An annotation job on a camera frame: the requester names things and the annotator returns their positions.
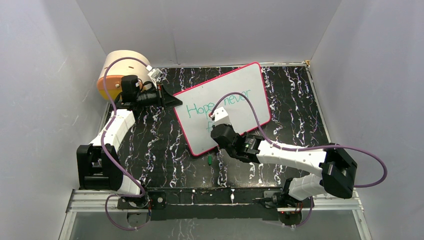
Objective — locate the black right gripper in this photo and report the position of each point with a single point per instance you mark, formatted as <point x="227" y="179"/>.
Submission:
<point x="230" y="125"/>

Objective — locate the green marker cap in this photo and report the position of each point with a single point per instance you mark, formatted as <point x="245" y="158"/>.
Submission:
<point x="210" y="160"/>

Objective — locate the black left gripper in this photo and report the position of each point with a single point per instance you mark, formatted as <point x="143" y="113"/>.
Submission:
<point x="168" y="100"/>

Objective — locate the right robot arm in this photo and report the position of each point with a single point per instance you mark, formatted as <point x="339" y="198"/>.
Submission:
<point x="331" y="170"/>

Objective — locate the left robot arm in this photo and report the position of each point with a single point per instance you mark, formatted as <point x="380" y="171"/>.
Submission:
<point x="98" y="163"/>

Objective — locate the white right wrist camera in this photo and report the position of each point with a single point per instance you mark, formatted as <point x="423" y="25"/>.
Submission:
<point x="220" y="116"/>

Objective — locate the beige cylindrical drawer box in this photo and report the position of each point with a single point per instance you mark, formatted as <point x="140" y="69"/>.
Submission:
<point x="120" y="63"/>

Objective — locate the pink framed whiteboard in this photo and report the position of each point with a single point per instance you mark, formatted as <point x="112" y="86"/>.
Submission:
<point x="241" y="92"/>

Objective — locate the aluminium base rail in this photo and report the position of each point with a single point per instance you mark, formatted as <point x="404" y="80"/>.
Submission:
<point x="211" y="214"/>

